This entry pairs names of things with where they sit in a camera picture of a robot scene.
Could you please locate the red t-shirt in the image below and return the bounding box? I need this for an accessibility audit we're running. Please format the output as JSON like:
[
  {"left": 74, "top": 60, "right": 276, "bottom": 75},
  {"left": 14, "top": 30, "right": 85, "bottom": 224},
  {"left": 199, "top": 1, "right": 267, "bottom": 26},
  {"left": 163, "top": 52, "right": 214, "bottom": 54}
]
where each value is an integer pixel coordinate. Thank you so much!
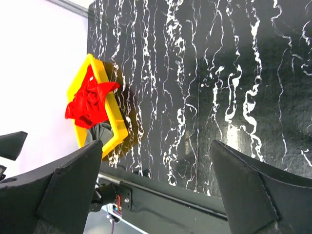
[{"left": 65, "top": 65, "right": 120, "bottom": 129}]

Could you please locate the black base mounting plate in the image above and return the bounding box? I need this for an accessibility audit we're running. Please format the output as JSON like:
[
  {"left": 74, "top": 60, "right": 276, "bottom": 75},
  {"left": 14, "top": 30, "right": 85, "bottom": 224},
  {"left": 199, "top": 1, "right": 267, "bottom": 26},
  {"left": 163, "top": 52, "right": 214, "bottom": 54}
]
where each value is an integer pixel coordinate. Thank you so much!
[{"left": 98, "top": 169, "right": 231, "bottom": 234}]

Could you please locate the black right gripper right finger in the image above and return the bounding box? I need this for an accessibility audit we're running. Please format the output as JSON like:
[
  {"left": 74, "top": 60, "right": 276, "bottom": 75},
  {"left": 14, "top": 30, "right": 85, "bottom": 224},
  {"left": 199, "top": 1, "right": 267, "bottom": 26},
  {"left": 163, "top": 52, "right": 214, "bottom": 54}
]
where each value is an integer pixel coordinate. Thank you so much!
[{"left": 210, "top": 140, "right": 312, "bottom": 234}]

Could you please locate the yellow plastic bin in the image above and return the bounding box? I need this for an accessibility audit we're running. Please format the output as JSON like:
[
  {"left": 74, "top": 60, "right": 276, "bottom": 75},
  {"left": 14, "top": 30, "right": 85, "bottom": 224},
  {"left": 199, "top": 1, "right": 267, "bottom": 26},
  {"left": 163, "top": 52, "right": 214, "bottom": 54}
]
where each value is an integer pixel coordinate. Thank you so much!
[{"left": 67, "top": 54, "right": 128, "bottom": 158}]

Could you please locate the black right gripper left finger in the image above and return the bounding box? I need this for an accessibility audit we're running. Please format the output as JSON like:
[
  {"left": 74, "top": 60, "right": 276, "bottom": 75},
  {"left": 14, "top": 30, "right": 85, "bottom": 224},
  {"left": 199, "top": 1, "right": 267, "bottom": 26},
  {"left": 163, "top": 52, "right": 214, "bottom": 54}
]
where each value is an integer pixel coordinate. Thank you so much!
[{"left": 0, "top": 140, "right": 102, "bottom": 234}]

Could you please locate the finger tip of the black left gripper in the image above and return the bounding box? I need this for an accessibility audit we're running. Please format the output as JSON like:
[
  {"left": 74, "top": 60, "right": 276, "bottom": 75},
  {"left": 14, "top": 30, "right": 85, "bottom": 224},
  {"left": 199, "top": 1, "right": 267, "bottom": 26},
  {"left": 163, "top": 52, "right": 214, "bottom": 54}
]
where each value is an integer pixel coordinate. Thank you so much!
[{"left": 0, "top": 131, "right": 28, "bottom": 160}]

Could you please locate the grey t-shirt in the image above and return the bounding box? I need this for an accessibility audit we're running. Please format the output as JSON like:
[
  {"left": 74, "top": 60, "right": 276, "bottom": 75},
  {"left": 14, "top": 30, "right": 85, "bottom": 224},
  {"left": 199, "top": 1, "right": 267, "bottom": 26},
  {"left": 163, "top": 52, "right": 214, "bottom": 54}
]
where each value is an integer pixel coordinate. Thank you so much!
[{"left": 84, "top": 121, "right": 114, "bottom": 146}]

